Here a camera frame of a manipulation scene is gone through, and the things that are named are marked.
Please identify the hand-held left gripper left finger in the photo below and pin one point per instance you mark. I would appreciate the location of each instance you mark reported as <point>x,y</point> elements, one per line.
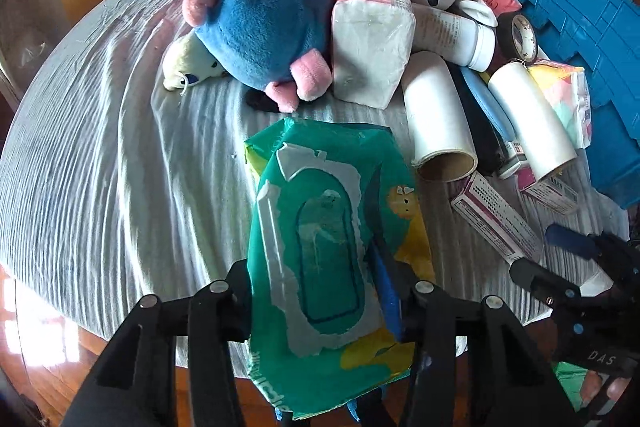
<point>235,302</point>

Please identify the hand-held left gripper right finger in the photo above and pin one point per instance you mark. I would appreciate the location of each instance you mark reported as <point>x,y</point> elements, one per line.
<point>387,302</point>

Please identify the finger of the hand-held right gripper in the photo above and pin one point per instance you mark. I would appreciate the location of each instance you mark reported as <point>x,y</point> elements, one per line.
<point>570,242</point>
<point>540,279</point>

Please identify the long white pink box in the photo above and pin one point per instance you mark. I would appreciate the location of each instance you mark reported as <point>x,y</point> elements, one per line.
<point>495,217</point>

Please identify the green wet wipes pack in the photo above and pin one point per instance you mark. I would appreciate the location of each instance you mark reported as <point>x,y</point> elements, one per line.
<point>320,227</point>

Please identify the blue plastic crate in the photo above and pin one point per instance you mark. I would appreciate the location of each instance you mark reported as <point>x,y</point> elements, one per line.
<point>575,32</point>

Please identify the white plastic bottle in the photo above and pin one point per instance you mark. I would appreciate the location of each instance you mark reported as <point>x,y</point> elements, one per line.
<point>450,32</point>

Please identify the cream bunny plush toy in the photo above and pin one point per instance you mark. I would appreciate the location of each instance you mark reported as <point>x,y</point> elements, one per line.
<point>187,64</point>

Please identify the short white pink box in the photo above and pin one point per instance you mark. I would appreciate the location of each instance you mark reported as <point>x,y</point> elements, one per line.
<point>550,194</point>

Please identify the small white box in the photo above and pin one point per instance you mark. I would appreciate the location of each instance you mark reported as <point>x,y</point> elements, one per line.
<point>512,159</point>

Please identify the white paper roll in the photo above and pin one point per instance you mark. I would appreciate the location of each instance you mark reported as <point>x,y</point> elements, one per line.
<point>435,107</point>
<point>530,117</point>

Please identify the black pouch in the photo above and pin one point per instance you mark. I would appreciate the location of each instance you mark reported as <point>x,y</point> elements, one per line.
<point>480,142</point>

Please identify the pastel tissue packet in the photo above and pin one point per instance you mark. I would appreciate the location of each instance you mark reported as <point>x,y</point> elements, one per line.
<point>565,97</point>

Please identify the blue oblong case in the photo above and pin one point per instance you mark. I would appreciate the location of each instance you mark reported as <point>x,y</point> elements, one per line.
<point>487,102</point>

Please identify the black tape roll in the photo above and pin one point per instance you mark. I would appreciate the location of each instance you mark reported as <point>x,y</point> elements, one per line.
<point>525,37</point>

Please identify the pink white tissue pack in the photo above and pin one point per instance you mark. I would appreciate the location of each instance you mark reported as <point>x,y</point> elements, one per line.
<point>372,42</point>

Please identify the blue pig plush toy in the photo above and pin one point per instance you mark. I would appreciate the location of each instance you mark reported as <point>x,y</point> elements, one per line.
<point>270,22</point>

